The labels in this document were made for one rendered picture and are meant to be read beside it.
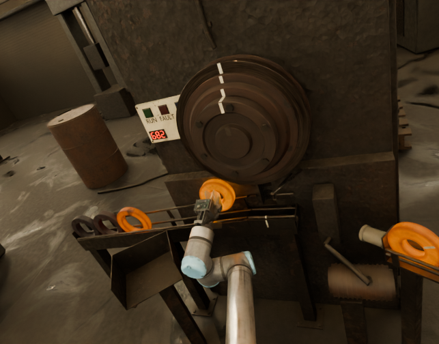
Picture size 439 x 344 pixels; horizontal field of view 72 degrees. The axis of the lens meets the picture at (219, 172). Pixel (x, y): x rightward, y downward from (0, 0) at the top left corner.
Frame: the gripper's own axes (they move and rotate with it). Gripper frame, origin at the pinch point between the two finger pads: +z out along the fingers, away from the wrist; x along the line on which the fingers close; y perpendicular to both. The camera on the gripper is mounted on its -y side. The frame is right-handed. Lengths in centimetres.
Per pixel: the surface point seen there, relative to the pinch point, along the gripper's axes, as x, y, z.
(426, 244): -72, -3, -23
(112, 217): 64, -9, -4
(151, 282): 28.1, -13.5, -35.6
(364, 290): -54, -27, -29
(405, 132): -94, -109, 130
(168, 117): 12.8, 30.3, 17.7
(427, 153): -106, -120, 114
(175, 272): 18.4, -14.0, -30.5
